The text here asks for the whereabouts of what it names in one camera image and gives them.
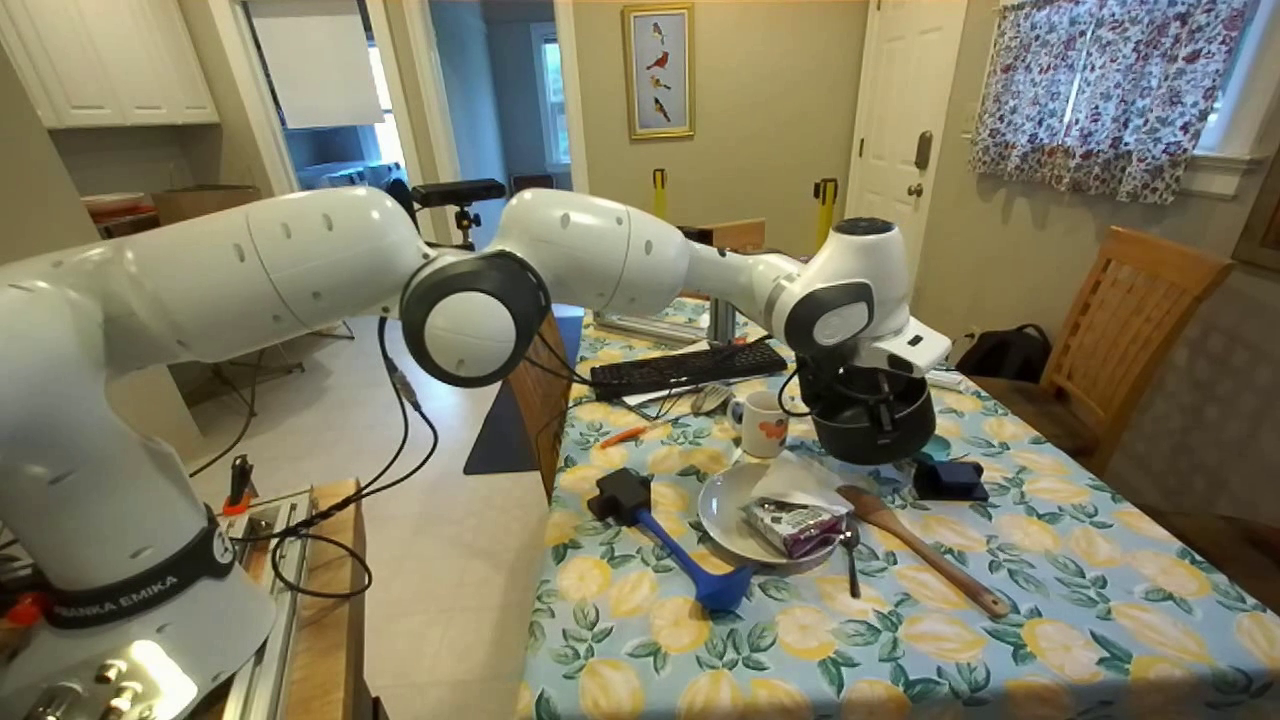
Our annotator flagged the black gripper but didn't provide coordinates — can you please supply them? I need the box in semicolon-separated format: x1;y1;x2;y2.
800;357;902;415

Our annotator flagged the black pot with handle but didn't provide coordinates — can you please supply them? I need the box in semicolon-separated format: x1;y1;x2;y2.
813;371;938;465

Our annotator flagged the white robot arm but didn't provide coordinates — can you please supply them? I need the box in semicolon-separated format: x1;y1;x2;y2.
0;188;947;720

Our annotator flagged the white ceramic mug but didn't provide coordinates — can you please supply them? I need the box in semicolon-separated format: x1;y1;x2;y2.
727;392;788;459

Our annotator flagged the wooden spatula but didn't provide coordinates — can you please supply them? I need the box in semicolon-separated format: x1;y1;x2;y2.
837;483;1012;619

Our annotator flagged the small black box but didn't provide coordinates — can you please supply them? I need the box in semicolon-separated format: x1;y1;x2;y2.
912;459;984;498

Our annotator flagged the purple snack packet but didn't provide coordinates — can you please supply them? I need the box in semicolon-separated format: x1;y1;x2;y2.
743;495;849;559

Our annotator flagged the white plate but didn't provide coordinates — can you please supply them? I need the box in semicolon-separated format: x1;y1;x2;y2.
697;457;851;567

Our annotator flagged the black bag on floor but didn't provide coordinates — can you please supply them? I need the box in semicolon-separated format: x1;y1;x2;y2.
957;322;1051;378

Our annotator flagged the black keyboard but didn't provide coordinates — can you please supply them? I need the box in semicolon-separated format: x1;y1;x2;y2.
591;345;788;399

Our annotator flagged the floral lemon tablecloth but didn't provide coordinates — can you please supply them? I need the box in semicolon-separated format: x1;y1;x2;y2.
514;297;1280;720

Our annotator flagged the blue plastic ladle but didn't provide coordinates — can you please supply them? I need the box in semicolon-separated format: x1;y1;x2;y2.
589;469;751;614

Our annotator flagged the wooden chair with cushion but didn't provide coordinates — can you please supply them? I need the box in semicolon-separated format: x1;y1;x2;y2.
982;227;1228;469

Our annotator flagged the white door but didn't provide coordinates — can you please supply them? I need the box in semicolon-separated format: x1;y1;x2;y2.
846;0;967;266

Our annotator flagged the bird picture framed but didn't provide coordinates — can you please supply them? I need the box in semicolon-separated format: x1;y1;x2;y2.
622;5;691;140

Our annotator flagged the floral curtain right window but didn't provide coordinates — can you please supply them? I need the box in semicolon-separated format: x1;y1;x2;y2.
971;0;1261;207

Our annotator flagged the wooden side table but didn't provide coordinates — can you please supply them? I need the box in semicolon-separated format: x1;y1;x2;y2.
212;481;383;720

